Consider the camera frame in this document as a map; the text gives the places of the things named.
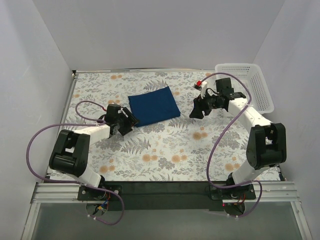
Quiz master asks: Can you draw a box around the blue printed t shirt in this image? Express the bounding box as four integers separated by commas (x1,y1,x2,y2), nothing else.
128,86,181,127

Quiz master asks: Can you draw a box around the white plastic basket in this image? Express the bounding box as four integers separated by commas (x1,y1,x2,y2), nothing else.
215,63,275,114

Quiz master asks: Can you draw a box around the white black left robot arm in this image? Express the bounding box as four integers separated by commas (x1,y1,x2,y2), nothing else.
49,104,139,200

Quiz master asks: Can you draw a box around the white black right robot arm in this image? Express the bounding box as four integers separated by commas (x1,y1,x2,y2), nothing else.
189,74,287,199

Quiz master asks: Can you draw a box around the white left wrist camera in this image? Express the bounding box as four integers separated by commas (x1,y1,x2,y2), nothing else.
117,107,131,118

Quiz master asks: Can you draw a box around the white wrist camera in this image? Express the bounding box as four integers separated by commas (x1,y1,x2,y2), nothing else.
117,107,131,118
193,80,208,99

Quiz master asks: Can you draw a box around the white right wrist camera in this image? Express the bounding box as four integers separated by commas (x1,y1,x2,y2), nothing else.
193,80,208,99

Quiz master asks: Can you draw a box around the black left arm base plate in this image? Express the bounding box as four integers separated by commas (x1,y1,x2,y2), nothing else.
77,183,122,201

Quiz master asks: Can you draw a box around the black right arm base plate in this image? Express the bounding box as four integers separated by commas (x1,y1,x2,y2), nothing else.
205,184,256,201

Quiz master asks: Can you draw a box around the aluminium frame rail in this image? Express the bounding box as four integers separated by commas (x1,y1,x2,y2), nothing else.
31,181,301,203

